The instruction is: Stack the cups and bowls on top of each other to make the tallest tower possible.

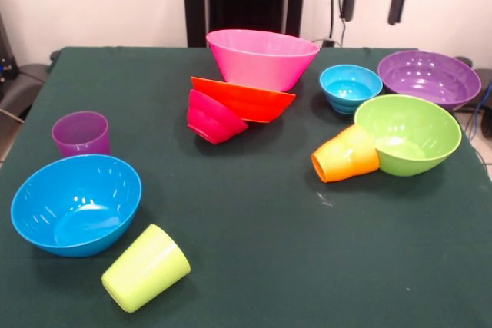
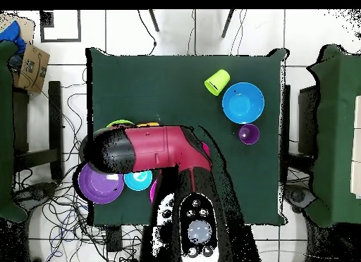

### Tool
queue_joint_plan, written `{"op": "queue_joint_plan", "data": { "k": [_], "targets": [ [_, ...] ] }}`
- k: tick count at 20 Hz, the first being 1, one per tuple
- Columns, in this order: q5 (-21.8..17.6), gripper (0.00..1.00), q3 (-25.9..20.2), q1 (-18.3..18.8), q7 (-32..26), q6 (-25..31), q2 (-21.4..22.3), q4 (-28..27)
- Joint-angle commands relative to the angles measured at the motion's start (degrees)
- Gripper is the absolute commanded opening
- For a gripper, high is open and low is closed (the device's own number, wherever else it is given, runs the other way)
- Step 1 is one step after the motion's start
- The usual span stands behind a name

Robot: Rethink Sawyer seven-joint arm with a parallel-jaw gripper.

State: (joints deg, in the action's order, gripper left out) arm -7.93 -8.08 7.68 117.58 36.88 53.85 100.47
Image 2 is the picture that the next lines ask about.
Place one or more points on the orange cup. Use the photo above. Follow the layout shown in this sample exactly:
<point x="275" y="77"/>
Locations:
<point x="148" y="124"/>

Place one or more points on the large pink bowl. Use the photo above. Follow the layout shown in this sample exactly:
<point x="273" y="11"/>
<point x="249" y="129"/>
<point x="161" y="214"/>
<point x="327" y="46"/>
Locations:
<point x="153" y="190"/>

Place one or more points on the green cup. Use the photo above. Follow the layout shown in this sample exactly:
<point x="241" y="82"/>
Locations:
<point x="217" y="82"/>

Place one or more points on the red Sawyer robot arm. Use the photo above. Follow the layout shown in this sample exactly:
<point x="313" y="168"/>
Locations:
<point x="158" y="146"/>

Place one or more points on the white box stack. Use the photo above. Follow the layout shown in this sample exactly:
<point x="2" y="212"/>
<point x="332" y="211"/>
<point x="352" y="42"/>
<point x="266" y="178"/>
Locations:
<point x="357" y="146"/>

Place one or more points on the small red-pink bowl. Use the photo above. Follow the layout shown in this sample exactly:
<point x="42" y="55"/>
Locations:
<point x="206" y="149"/>

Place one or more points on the dark green tablecloth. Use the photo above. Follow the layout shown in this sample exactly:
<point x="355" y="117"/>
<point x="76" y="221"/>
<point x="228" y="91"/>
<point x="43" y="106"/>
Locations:
<point x="169" y="90"/>

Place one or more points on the small blue bowl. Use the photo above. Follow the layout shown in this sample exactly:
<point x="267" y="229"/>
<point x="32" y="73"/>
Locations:
<point x="138" y="181"/>

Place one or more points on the large green bowl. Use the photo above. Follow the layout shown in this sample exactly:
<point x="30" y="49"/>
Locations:
<point x="121" y="123"/>

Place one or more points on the purple cup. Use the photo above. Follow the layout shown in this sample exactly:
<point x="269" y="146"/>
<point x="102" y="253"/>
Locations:
<point x="248" y="133"/>

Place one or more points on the large blue bowl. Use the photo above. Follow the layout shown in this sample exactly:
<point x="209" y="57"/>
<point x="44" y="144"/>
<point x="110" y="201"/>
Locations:
<point x="243" y="103"/>

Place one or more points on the large purple bowl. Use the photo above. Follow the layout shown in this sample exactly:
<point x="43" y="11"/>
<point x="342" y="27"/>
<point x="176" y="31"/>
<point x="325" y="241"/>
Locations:
<point x="98" y="188"/>

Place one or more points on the black power strip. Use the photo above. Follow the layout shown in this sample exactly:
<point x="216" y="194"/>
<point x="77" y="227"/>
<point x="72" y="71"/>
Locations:
<point x="114" y="239"/>

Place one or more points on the black tripod leg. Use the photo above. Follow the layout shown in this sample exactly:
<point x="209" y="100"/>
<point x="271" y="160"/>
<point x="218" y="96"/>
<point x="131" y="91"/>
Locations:
<point x="154" y="21"/>
<point x="227" y="24"/>

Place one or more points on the black cabinet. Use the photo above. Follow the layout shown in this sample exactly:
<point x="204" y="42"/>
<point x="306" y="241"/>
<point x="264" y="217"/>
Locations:
<point x="307" y="118"/>

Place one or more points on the neighbouring green covered table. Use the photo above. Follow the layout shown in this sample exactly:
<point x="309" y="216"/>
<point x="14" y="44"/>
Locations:
<point x="5" y="132"/>
<point x="338" y="132"/>

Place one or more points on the cardboard box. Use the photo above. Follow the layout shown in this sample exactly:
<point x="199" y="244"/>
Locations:
<point x="32" y="67"/>

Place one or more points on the blue cloth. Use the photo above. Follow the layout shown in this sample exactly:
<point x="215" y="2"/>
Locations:
<point x="11" y="33"/>

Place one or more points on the black frame stand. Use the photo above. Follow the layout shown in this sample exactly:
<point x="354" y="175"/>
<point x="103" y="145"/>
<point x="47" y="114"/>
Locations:
<point x="55" y="118"/>

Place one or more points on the grey pedestal foot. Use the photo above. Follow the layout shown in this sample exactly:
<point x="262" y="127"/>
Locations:
<point x="36" y="191"/>
<point x="299" y="195"/>

